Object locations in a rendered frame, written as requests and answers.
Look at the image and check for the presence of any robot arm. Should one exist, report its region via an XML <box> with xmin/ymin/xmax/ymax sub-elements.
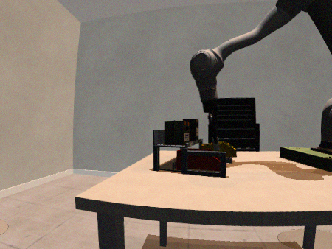
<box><xmin>190</xmin><ymin>0</ymin><xmax>332</xmax><ymax>155</ymax></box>

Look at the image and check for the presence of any red bin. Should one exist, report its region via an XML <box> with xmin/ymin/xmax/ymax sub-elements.
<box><xmin>176</xmin><ymin>148</ymin><xmax>220</xmax><ymax>172</ymax></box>

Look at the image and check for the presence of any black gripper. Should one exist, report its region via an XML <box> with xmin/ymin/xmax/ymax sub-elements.
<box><xmin>202</xmin><ymin>99</ymin><xmax>220</xmax><ymax>151</ymax></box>

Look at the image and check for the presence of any yellow bin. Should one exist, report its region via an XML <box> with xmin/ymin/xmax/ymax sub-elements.
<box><xmin>201</xmin><ymin>141</ymin><xmax>237</xmax><ymax>158</ymax></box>

